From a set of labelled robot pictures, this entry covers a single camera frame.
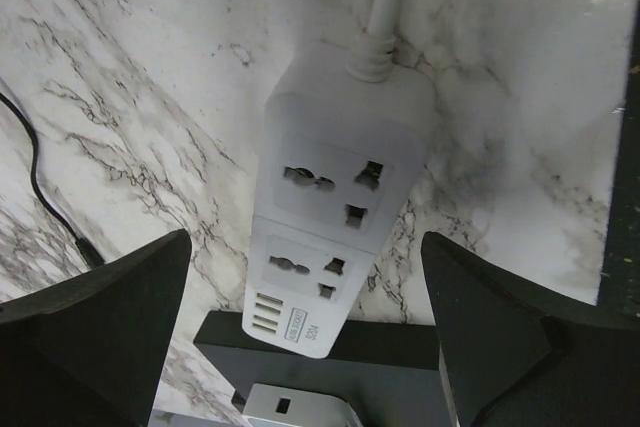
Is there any black mat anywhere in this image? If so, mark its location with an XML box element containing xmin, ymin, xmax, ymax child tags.
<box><xmin>194</xmin><ymin>311</ymin><xmax>452</xmax><ymax>426</ymax></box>

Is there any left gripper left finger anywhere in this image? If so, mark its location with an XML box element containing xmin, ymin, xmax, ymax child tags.
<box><xmin>1</xmin><ymin>229</ymin><xmax>192</xmax><ymax>426</ymax></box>

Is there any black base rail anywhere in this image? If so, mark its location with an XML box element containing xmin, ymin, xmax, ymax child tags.
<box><xmin>597</xmin><ymin>34</ymin><xmax>639</xmax><ymax>318</ymax></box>

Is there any white power strip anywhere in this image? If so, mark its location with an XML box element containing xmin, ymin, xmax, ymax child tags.
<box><xmin>242</xmin><ymin>0</ymin><xmax>436</xmax><ymax>359</ymax></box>

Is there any grey plastic box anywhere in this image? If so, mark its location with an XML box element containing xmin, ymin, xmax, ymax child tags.
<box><xmin>149</xmin><ymin>381</ymin><xmax>371</xmax><ymax>427</ymax></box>

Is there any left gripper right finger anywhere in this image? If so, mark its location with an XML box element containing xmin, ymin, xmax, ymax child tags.
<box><xmin>421</xmin><ymin>232</ymin><xmax>639</xmax><ymax>426</ymax></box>

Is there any black power adapter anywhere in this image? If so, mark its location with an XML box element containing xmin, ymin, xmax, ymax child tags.
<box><xmin>0</xmin><ymin>94</ymin><xmax>106</xmax><ymax>269</ymax></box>

